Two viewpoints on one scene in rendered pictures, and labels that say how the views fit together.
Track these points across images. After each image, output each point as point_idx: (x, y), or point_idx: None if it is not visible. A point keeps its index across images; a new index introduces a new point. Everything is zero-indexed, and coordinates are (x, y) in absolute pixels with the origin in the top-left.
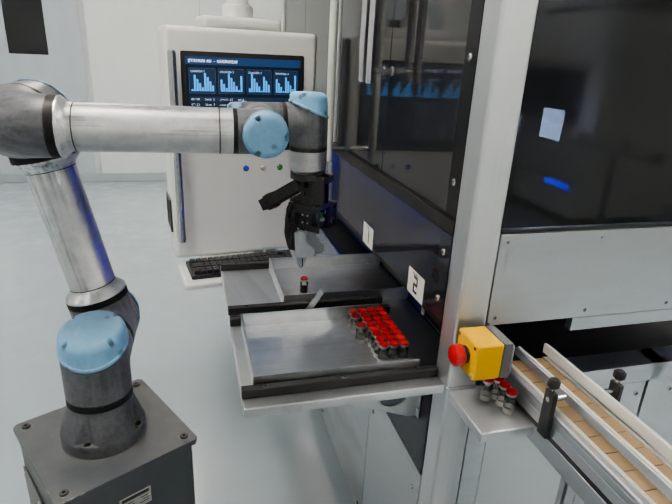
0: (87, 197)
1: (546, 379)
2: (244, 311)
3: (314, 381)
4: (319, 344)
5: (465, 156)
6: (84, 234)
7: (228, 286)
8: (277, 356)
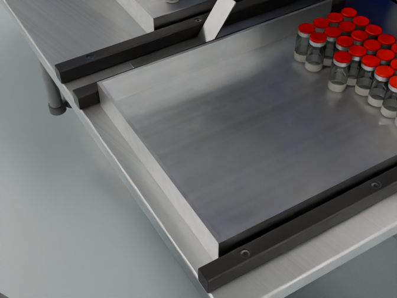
0: None
1: None
2: (90, 68)
3: (331, 212)
4: (270, 110)
5: None
6: None
7: (23, 14)
8: (212, 161)
